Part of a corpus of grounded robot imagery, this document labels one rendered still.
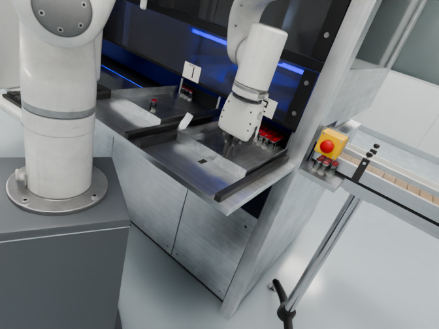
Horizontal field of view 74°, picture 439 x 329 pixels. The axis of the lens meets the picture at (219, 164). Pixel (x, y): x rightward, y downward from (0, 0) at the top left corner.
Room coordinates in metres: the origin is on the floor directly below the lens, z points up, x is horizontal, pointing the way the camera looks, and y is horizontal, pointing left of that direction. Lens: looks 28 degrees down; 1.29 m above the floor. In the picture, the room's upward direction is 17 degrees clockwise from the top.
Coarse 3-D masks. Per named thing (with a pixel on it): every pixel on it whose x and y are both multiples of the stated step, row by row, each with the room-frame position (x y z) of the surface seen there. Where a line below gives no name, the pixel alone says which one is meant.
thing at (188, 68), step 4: (188, 64) 1.16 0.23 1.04; (192, 64) 1.15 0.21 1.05; (184, 68) 1.17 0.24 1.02; (188, 68) 1.16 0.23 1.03; (192, 68) 1.15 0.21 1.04; (196, 68) 1.14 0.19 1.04; (200, 68) 1.13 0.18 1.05; (184, 72) 1.17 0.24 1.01; (188, 72) 1.16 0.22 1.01; (196, 72) 1.14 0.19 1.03; (200, 72) 1.13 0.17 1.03; (184, 76) 1.16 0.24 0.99; (188, 76) 1.16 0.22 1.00; (196, 76) 1.14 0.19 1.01; (192, 80) 1.14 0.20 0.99; (196, 80) 1.13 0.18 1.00
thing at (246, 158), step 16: (192, 128) 0.87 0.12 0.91; (208, 128) 0.96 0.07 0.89; (192, 144) 0.79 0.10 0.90; (208, 144) 0.85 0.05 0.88; (224, 144) 0.89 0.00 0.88; (224, 160) 0.73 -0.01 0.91; (240, 160) 0.81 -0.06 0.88; (256, 160) 0.85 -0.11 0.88; (272, 160) 0.85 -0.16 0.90; (240, 176) 0.70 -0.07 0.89
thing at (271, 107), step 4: (268, 100) 0.98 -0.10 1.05; (268, 104) 0.98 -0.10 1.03; (272, 104) 0.97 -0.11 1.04; (276, 104) 0.97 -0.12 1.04; (264, 108) 0.98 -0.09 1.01; (268, 108) 0.98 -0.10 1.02; (272, 108) 0.97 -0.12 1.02; (264, 112) 0.98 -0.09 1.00; (268, 112) 0.97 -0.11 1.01; (272, 112) 0.97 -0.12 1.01; (268, 116) 0.97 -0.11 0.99
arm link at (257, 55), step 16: (256, 32) 0.68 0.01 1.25; (272, 32) 0.67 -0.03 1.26; (240, 48) 0.72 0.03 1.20; (256, 48) 0.67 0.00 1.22; (272, 48) 0.67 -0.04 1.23; (240, 64) 0.70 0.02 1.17; (256, 64) 0.67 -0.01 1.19; (272, 64) 0.68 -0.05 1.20; (240, 80) 0.68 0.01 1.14; (256, 80) 0.67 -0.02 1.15
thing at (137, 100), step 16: (112, 96) 0.98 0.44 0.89; (128, 96) 1.05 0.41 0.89; (144, 96) 1.11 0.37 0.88; (160, 96) 1.17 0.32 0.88; (176, 96) 1.23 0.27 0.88; (144, 112) 0.90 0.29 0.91; (160, 112) 1.00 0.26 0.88; (176, 112) 1.04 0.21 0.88; (192, 112) 1.09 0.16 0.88; (208, 112) 1.08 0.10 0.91
